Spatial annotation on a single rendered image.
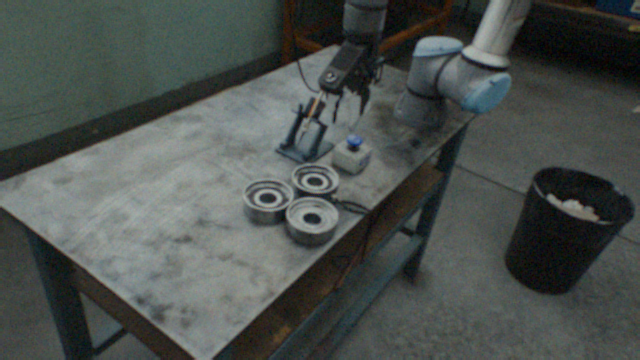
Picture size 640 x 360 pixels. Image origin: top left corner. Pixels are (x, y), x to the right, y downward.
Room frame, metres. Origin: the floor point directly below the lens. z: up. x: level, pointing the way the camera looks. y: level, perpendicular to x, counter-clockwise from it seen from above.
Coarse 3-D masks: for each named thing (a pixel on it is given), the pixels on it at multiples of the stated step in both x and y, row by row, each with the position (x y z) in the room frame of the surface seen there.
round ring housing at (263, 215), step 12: (264, 180) 0.82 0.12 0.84; (276, 180) 0.83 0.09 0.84; (264, 192) 0.79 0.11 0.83; (276, 192) 0.80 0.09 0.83; (288, 192) 0.80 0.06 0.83; (264, 204) 0.75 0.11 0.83; (276, 204) 0.76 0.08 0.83; (288, 204) 0.75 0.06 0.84; (252, 216) 0.74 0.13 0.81; (264, 216) 0.72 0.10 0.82; (276, 216) 0.73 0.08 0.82
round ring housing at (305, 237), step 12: (300, 204) 0.77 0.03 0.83; (312, 204) 0.78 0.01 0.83; (324, 204) 0.78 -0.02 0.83; (288, 216) 0.72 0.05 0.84; (300, 216) 0.73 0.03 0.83; (312, 216) 0.75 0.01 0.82; (324, 216) 0.74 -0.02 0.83; (336, 216) 0.74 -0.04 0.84; (288, 228) 0.70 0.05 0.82; (300, 228) 0.69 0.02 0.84; (312, 228) 0.70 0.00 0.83; (336, 228) 0.72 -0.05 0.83; (300, 240) 0.69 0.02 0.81; (312, 240) 0.68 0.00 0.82; (324, 240) 0.69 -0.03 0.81
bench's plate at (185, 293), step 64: (320, 64) 1.55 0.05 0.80; (384, 64) 1.63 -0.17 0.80; (192, 128) 1.05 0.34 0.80; (256, 128) 1.09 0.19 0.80; (384, 128) 1.18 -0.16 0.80; (448, 128) 1.23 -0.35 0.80; (0, 192) 0.72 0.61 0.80; (64, 192) 0.74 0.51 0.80; (128, 192) 0.77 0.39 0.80; (192, 192) 0.80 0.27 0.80; (384, 192) 0.89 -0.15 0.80; (128, 256) 0.60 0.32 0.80; (192, 256) 0.62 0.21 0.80; (256, 256) 0.64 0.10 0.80; (320, 256) 0.66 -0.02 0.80; (192, 320) 0.48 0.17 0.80; (256, 320) 0.51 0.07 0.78
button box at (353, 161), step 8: (344, 144) 1.00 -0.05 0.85; (336, 152) 0.97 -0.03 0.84; (344, 152) 0.97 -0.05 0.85; (352, 152) 0.97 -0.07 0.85; (360, 152) 0.98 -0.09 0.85; (368, 152) 0.99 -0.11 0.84; (336, 160) 0.97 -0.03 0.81; (344, 160) 0.96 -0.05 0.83; (352, 160) 0.95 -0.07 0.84; (360, 160) 0.96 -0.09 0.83; (368, 160) 0.99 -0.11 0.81; (344, 168) 0.96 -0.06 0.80; (352, 168) 0.95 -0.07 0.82; (360, 168) 0.96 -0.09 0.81
